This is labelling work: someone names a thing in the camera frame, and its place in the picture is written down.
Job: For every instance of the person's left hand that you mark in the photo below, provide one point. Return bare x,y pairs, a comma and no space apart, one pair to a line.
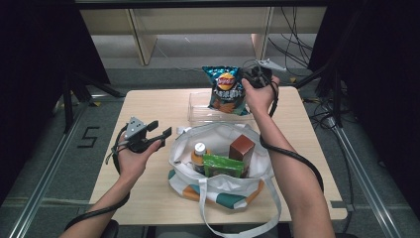
132,165

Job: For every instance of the green snack packet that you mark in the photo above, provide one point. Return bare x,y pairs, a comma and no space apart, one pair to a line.
223,167

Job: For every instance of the beige wooden desk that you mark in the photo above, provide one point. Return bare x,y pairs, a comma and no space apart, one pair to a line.
198,20

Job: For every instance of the aluminium floor rail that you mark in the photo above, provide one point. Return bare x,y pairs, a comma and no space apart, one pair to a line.
39,186
369,195

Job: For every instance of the clear plastic container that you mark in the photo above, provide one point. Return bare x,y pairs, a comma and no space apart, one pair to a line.
198,109

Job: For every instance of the yellow tape piece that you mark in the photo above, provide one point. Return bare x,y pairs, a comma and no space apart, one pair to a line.
96,103
293,79

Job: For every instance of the black curtain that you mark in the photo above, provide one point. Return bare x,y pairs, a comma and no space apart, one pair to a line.
383,82
36,82

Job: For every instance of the person's right hand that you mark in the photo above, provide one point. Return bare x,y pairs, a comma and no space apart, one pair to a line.
262,97

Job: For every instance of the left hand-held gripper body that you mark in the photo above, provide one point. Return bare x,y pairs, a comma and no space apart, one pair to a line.
134,129

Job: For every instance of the black tripod stand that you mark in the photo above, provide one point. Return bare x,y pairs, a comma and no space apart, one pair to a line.
67,105
336,99

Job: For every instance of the black chair seat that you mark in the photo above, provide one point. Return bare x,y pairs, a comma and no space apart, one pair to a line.
112,229

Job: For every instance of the blue chip bag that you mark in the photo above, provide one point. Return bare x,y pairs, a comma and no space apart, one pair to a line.
226,95

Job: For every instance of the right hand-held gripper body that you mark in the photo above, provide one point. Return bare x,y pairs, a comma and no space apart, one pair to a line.
261,77

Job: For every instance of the orange drink bottle white cap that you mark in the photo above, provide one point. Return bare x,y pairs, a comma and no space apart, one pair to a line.
199,157

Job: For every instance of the white patterned tote bag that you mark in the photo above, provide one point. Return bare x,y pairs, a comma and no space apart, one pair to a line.
228,188

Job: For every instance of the brown carton box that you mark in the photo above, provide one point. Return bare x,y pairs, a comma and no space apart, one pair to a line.
241,148

